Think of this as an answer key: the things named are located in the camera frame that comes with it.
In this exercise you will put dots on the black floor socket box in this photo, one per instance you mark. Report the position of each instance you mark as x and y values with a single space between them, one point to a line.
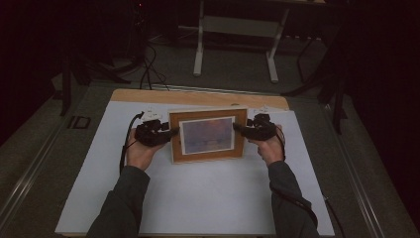
71 122

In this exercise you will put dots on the dark metal stand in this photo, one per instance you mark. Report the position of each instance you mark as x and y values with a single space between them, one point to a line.
66 92
336 109

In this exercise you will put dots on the wooden picture frame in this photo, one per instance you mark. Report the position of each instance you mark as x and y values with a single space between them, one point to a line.
175 145

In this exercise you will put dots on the metal floor rail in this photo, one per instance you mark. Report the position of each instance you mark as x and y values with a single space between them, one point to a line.
29 172
360 198

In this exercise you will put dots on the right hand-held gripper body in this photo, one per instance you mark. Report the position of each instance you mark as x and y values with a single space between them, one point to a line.
262 130

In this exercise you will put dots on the person's right hand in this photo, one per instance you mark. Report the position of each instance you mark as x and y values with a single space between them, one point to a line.
272 150

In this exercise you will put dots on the person's left hand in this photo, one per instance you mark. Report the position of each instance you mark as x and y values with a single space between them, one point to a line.
138 155

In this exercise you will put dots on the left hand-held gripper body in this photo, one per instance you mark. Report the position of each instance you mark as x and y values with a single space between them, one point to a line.
150 134

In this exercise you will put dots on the white metal desk frame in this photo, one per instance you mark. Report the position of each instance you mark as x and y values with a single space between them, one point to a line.
198 59

